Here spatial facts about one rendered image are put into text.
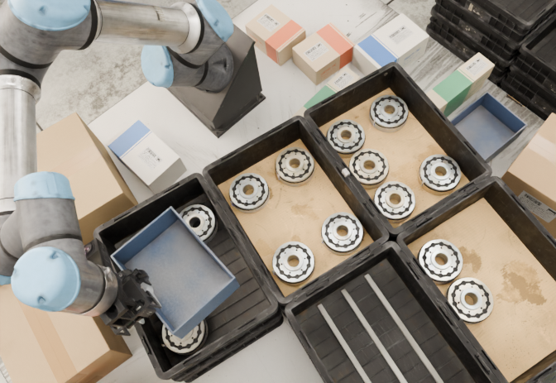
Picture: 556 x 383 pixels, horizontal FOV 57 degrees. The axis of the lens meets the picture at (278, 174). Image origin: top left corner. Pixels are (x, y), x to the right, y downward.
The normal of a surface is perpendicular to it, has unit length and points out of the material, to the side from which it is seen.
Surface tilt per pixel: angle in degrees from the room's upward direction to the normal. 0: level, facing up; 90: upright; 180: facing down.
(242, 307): 0
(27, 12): 57
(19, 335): 0
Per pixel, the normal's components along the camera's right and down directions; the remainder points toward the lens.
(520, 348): -0.07, -0.41
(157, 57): -0.64, 0.22
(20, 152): 0.61, -0.50
